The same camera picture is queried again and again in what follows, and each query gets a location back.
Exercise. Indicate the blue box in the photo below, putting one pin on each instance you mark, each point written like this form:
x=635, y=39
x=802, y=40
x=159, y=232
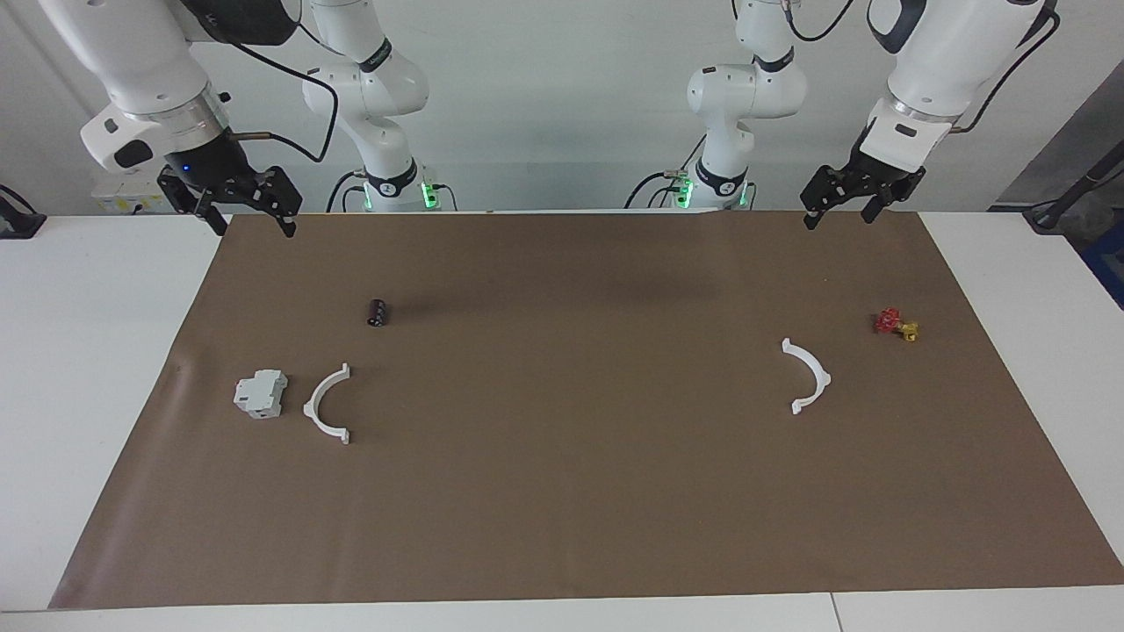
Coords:
x=1108, y=272

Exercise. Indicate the red and yellow valve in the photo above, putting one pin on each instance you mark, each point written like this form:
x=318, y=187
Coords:
x=894, y=323

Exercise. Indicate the brown paper mat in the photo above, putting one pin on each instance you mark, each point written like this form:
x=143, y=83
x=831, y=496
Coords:
x=562, y=491

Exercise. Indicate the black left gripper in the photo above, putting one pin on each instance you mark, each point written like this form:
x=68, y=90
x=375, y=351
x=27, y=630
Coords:
x=882, y=175

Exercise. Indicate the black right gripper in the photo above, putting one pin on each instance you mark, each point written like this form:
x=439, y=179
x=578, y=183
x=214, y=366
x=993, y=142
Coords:
x=211, y=167

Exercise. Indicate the white wall socket box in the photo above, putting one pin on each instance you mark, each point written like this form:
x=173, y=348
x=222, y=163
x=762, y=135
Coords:
x=118, y=200

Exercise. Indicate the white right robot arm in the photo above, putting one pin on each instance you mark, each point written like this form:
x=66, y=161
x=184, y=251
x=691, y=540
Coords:
x=132, y=53

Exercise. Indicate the black cylindrical capacitor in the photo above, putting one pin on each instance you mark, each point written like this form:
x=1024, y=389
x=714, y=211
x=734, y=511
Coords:
x=378, y=312

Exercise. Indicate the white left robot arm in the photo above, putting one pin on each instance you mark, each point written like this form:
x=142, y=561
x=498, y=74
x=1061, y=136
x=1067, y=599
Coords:
x=940, y=53

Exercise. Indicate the black stand base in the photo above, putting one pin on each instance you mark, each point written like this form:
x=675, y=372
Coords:
x=1067, y=204

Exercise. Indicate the white circuit breaker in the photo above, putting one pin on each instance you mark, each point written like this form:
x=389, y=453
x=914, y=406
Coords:
x=261, y=393

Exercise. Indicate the black table clamp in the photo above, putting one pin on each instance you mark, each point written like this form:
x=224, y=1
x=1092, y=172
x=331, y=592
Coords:
x=18, y=219

